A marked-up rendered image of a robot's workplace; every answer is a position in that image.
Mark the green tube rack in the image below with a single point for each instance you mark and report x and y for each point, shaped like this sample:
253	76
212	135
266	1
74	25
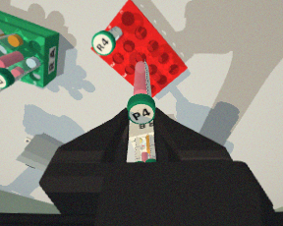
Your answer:
34	38

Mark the red block with round holes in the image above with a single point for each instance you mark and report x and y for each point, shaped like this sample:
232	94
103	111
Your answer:
145	36

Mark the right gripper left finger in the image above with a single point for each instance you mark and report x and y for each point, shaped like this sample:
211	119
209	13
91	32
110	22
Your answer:
99	143

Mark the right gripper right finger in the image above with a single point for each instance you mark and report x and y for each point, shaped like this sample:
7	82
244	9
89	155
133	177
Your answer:
183	143

